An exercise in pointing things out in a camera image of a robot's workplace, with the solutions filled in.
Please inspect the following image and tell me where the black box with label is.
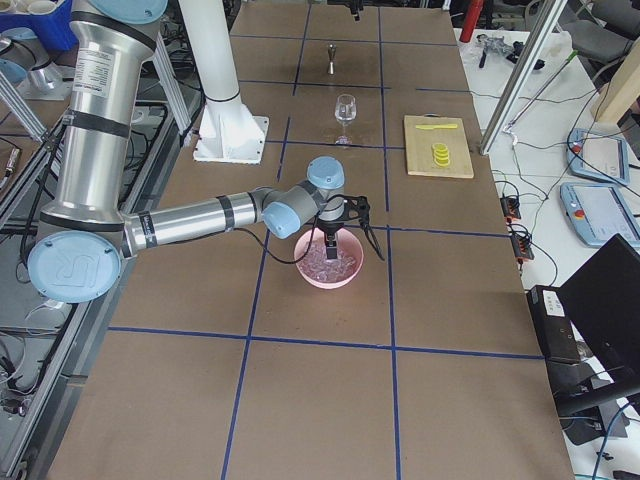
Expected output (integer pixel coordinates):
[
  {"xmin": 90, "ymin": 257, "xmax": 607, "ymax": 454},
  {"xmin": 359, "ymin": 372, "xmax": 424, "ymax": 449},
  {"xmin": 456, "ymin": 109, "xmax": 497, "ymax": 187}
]
[{"xmin": 526, "ymin": 285, "xmax": 593, "ymax": 365}]

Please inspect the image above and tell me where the aluminium frame post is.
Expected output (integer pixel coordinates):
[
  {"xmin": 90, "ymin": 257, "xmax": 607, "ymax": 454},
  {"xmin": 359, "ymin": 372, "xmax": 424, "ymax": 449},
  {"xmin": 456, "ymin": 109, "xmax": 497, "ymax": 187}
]
[{"xmin": 479, "ymin": 0, "xmax": 567, "ymax": 155}]

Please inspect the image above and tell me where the pink bowl of ice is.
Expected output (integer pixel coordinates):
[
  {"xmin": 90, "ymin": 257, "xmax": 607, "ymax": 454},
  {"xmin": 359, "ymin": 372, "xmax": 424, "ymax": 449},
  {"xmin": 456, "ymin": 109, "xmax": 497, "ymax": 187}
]
[{"xmin": 294, "ymin": 229, "xmax": 364, "ymax": 289}]

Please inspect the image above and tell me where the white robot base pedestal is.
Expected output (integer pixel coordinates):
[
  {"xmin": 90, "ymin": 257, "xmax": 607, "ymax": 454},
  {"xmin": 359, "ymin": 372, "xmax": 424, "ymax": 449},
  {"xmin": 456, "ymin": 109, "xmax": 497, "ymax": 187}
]
[{"xmin": 179, "ymin": 0, "xmax": 269, "ymax": 164}]

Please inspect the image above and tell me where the upper blue teach pendant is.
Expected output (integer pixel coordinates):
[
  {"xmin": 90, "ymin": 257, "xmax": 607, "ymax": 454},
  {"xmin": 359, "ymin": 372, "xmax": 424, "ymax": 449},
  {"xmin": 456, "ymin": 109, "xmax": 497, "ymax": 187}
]
[{"xmin": 567, "ymin": 128, "xmax": 630, "ymax": 185}]

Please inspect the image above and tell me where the yellow plastic knife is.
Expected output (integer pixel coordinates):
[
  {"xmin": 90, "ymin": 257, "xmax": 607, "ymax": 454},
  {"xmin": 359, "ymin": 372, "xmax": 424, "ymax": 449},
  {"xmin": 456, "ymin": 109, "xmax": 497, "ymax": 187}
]
[{"xmin": 414, "ymin": 123, "xmax": 459, "ymax": 131}]

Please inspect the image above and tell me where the pink thin rod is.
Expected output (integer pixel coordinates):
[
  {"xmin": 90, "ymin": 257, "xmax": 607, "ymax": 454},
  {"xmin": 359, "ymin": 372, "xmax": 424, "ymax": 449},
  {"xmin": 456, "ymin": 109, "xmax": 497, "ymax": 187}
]
[{"xmin": 502, "ymin": 50, "xmax": 578, "ymax": 141}]

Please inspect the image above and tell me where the steel double jigger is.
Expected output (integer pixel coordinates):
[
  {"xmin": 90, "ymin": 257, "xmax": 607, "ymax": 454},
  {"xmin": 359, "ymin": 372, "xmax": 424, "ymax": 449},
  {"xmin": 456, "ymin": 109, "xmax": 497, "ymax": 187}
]
[{"xmin": 327, "ymin": 43, "xmax": 337, "ymax": 75}]

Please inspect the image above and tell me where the black monitor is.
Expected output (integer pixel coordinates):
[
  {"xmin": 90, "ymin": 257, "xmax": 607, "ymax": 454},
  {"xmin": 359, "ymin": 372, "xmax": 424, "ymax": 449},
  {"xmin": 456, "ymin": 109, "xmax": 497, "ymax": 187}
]
[{"xmin": 558, "ymin": 234, "xmax": 639, "ymax": 381}]

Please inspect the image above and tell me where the yellow lemon slice stack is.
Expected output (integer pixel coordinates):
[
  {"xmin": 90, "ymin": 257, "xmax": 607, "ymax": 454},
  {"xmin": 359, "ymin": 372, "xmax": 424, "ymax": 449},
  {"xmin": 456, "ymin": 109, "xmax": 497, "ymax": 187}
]
[{"xmin": 431, "ymin": 143, "xmax": 450, "ymax": 167}]

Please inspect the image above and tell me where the blue teach pendant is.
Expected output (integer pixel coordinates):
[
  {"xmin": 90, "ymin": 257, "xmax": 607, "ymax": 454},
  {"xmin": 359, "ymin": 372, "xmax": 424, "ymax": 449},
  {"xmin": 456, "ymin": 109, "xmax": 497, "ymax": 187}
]
[
  {"xmin": 560, "ymin": 182, "xmax": 639, "ymax": 248},
  {"xmin": 567, "ymin": 128, "xmax": 630, "ymax": 185}
]

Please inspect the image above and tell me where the bamboo cutting board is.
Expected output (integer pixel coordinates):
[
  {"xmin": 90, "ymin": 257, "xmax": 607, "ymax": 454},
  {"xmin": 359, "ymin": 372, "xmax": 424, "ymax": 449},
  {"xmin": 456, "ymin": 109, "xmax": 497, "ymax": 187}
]
[{"xmin": 404, "ymin": 115, "xmax": 474, "ymax": 179}]

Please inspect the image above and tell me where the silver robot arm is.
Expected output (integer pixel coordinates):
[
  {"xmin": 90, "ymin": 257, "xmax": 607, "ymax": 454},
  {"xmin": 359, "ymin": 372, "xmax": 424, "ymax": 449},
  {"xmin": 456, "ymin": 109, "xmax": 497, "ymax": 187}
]
[{"xmin": 27, "ymin": 1, "xmax": 369, "ymax": 303}]

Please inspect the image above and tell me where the clear wine glass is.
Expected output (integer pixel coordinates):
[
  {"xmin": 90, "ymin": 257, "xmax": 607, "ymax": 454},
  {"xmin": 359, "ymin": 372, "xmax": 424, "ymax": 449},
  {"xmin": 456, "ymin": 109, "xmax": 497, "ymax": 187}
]
[{"xmin": 334, "ymin": 93, "xmax": 357, "ymax": 145}]

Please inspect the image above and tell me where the lower blue teach pendant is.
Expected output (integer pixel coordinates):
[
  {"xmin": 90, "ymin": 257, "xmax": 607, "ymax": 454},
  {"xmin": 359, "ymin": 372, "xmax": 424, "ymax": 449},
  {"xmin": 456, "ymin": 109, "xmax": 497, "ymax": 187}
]
[{"xmin": 560, "ymin": 182, "xmax": 639, "ymax": 248}]

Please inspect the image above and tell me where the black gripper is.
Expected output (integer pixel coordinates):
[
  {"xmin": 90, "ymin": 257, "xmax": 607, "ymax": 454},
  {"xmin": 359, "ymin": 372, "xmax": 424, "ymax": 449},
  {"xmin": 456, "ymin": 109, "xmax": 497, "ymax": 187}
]
[
  {"xmin": 329, "ymin": 0, "xmax": 363, "ymax": 21},
  {"xmin": 317, "ymin": 194, "xmax": 371, "ymax": 259}
]

